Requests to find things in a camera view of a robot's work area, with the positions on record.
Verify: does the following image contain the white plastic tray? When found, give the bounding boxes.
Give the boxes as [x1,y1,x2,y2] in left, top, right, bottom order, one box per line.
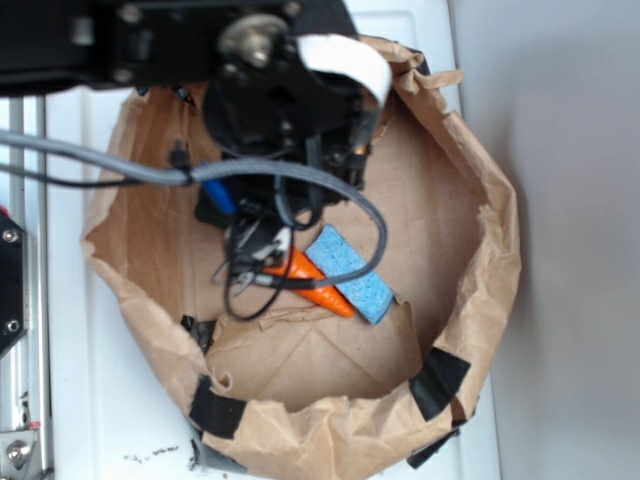
[45,1,501,479]

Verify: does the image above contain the orange plastic toy carrot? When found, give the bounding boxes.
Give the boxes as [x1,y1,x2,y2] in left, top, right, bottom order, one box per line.
[193,194,357,319]

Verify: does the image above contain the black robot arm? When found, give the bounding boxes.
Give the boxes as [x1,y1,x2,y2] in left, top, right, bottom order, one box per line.
[1,1,390,291]

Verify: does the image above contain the black metal bracket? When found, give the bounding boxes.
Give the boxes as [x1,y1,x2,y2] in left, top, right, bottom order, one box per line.
[0,208,25,357]

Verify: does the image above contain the white flat ribbon cable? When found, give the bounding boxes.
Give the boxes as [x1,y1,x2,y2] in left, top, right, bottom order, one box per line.
[294,33,394,112]

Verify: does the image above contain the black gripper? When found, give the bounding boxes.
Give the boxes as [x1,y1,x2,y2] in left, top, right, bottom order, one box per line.
[202,64,375,296]

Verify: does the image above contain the blue sponge block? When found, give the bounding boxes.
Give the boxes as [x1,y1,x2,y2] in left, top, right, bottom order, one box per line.
[305,224,394,325]

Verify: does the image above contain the aluminium frame rail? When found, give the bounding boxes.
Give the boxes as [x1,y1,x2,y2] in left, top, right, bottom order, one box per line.
[0,94,54,480]

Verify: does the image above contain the brown paper bag basin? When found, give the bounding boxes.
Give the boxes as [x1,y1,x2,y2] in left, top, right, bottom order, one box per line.
[82,37,521,479]

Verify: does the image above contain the grey sleeved cable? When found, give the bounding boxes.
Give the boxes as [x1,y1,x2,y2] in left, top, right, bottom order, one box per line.
[0,128,389,292]

